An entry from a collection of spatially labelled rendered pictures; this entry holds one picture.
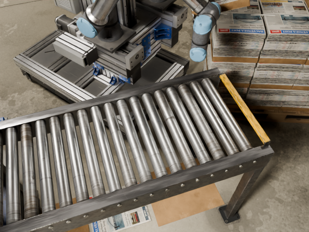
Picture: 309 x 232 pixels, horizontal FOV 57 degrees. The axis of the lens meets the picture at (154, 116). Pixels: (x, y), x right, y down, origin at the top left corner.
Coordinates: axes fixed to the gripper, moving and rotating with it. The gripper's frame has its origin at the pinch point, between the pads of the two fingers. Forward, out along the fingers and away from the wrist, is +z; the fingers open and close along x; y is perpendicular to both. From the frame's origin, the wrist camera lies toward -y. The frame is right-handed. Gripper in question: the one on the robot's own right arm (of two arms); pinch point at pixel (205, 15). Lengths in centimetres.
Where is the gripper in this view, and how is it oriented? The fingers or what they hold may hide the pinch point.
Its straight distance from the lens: 160.8
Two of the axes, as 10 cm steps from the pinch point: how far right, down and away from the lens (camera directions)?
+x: -9.1, 0.8, 4.1
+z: 1.9, -7.8, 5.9
